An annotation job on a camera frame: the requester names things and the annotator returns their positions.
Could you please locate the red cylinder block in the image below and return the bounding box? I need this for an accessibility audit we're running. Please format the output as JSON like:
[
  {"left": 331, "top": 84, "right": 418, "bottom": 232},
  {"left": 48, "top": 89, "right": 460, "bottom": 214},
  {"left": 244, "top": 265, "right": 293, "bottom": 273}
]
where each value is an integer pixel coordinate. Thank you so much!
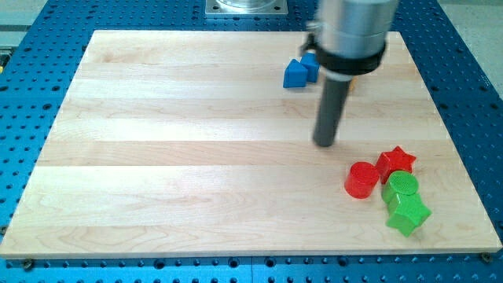
[{"left": 344, "top": 161, "right": 380, "bottom": 199}]

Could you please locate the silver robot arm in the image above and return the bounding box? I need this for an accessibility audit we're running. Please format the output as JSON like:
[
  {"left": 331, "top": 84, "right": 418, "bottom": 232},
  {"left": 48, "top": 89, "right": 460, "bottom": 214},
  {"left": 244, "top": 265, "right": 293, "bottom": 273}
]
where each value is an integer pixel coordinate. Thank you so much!
[{"left": 300, "top": 0, "right": 398, "bottom": 82}]

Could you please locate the red star block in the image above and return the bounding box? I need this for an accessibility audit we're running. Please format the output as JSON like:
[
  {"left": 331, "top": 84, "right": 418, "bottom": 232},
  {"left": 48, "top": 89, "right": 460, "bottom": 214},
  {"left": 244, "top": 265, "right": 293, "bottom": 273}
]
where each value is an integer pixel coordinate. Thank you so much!
[{"left": 376, "top": 145, "right": 417, "bottom": 184}]

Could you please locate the green star block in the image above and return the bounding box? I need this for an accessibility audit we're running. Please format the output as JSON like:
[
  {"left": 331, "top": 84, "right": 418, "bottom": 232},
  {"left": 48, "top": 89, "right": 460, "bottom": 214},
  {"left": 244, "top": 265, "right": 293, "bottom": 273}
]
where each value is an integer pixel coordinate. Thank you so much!
[{"left": 386, "top": 193, "right": 431, "bottom": 237}]

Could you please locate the blue triangle block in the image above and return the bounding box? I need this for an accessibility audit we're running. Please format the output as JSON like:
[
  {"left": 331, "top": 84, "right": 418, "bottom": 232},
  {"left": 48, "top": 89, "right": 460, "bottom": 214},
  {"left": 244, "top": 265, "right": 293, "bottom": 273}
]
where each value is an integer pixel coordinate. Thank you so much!
[{"left": 283, "top": 59, "right": 308, "bottom": 88}]

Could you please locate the wooden board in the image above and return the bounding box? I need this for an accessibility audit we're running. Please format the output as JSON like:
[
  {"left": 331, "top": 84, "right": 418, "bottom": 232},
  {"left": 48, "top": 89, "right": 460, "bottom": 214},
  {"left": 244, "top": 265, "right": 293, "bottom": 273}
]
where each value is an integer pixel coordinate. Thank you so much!
[{"left": 1, "top": 31, "right": 501, "bottom": 259}]

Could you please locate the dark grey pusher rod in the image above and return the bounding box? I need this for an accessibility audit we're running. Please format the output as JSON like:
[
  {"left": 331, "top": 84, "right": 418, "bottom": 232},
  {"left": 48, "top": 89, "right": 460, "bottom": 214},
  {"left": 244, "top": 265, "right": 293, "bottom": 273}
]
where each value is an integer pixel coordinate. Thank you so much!
[{"left": 313, "top": 79, "right": 351, "bottom": 147}]

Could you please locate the blue cube block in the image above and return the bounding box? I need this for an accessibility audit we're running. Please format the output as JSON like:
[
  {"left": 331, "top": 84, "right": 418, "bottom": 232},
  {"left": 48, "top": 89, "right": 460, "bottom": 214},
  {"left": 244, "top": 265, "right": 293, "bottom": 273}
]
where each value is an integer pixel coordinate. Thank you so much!
[{"left": 300, "top": 53, "right": 320, "bottom": 83}]

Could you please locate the yellow block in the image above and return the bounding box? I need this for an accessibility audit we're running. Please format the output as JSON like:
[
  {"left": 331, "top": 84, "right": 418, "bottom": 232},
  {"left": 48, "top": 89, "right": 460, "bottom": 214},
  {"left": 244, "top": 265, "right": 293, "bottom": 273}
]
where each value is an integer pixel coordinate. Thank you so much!
[{"left": 348, "top": 77, "right": 357, "bottom": 92}]

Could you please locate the green cylinder block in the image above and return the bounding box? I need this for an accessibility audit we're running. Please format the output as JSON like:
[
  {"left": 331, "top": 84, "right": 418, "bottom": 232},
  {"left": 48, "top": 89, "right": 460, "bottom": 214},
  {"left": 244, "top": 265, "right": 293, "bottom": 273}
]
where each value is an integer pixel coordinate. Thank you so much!
[{"left": 381, "top": 171, "right": 419, "bottom": 204}]

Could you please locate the left board clamp screw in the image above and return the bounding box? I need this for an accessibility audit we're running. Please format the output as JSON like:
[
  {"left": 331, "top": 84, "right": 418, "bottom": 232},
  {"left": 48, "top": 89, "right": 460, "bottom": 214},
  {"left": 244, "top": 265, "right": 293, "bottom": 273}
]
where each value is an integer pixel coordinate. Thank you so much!
[{"left": 20, "top": 259, "right": 35, "bottom": 271}]

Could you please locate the board clamp screw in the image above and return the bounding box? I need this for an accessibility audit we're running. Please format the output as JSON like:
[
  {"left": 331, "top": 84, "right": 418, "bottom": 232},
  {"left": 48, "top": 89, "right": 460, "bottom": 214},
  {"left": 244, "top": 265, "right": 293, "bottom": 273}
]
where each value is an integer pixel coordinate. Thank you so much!
[
  {"left": 20, "top": 259, "right": 35, "bottom": 271},
  {"left": 479, "top": 252, "right": 493, "bottom": 263}
]

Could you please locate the right board clamp screw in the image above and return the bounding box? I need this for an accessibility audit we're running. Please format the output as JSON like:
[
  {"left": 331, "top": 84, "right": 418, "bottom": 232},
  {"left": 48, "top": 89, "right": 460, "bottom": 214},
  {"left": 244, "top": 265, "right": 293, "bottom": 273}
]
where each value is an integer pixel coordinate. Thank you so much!
[{"left": 479, "top": 252, "right": 493, "bottom": 263}]

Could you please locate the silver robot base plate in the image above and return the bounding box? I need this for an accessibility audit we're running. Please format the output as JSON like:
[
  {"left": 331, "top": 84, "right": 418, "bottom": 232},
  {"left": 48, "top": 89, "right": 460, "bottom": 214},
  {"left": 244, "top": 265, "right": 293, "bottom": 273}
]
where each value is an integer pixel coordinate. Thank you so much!
[{"left": 205, "top": 0, "right": 288, "bottom": 15}]

